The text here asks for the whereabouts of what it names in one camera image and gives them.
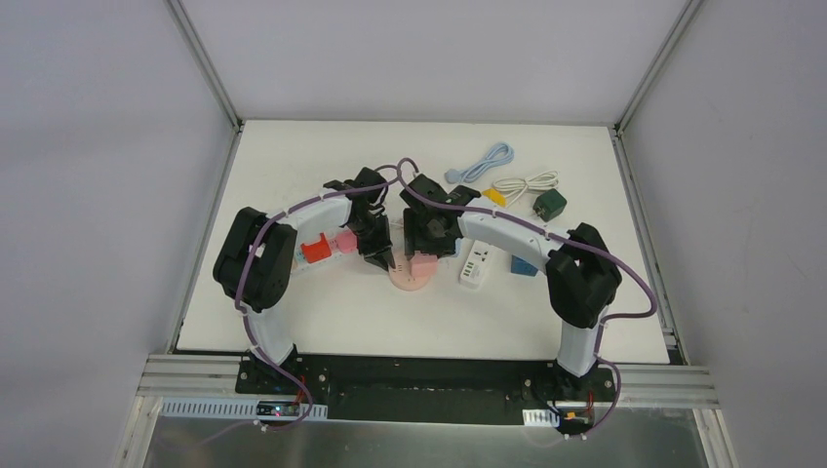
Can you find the pink cube plug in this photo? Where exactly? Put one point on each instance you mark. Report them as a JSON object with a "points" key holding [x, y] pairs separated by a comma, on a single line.
{"points": [[423, 265]]}

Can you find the round pink socket base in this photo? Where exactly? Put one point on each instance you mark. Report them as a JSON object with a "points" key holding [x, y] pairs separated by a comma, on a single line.
{"points": [[402, 277]]}

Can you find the blue cube plug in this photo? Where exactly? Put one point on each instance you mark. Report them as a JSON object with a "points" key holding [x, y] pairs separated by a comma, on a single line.
{"points": [[519, 266]]}

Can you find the red cube plug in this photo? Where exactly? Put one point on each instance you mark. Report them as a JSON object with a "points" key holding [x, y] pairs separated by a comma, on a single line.
{"points": [[316, 251]]}

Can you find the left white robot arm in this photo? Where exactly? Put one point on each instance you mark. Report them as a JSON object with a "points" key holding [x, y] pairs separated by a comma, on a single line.
{"points": [[255, 262]]}

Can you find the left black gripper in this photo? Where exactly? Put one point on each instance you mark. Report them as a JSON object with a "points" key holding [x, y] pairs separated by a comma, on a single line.
{"points": [[375, 239]]}

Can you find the dark green cube plug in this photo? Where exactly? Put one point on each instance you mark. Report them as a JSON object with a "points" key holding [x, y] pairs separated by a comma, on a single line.
{"points": [[549, 204]]}

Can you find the yellow cube plug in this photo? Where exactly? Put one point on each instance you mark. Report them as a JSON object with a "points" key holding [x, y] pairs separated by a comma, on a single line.
{"points": [[496, 197]]}

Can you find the long white power strip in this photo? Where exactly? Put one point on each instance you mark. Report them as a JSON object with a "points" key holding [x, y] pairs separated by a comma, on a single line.
{"points": [[301, 266]]}

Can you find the small white power strip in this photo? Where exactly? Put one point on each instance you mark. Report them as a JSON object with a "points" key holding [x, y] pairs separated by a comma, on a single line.
{"points": [[476, 265]]}

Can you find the aluminium frame rail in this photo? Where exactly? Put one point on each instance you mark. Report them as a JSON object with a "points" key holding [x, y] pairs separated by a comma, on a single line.
{"points": [[330, 378]]}

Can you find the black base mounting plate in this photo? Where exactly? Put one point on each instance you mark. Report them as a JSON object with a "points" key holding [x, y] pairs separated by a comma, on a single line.
{"points": [[446, 407]]}

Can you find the pink flat plug adapter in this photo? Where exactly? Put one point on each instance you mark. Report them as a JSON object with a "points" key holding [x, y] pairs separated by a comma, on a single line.
{"points": [[346, 242]]}

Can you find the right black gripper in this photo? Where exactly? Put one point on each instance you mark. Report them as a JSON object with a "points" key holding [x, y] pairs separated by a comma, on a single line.
{"points": [[422, 240]]}

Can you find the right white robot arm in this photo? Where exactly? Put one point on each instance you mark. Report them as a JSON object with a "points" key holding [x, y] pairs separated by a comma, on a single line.
{"points": [[581, 281]]}

